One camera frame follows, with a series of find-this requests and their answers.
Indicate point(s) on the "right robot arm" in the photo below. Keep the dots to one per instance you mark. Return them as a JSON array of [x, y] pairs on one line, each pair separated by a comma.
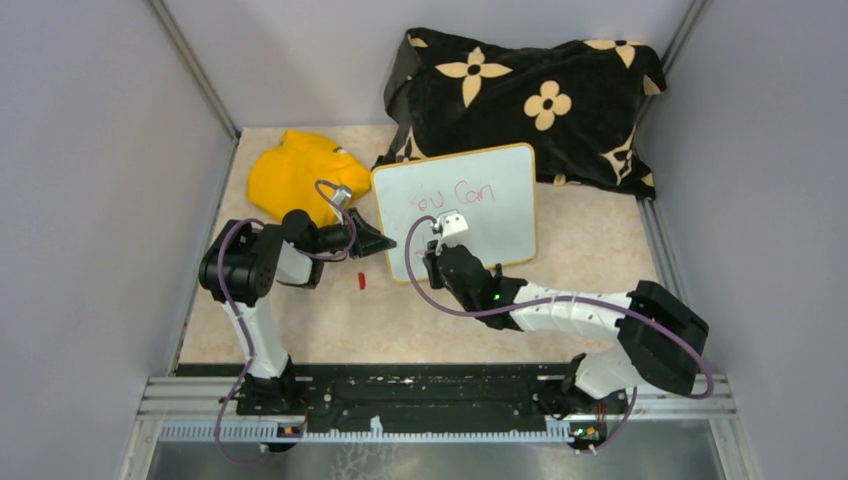
[[654, 337]]

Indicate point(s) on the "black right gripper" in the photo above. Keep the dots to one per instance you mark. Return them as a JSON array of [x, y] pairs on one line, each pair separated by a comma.
[[434, 249]]

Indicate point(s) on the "black floral pillow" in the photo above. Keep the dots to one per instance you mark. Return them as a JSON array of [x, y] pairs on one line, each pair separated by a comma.
[[576, 104]]

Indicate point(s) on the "yellow-framed whiteboard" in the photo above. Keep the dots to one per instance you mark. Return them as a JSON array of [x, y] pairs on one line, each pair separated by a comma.
[[493, 188]]

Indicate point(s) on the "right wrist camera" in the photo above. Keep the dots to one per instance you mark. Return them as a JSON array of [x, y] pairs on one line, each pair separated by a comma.
[[450, 229]]

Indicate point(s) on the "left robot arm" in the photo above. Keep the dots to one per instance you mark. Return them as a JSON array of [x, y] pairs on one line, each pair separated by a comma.
[[240, 268]]

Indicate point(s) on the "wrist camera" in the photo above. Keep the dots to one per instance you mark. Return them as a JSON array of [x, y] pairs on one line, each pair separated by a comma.
[[450, 229], [341, 196]]

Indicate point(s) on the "yellow folded cloth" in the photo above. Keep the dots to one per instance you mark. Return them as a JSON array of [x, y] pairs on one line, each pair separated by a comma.
[[283, 178]]

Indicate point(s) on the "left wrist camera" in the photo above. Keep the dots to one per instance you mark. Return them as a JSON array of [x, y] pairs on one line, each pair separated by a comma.
[[341, 196]]

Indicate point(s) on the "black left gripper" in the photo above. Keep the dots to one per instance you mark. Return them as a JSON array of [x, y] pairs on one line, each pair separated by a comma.
[[368, 240]]

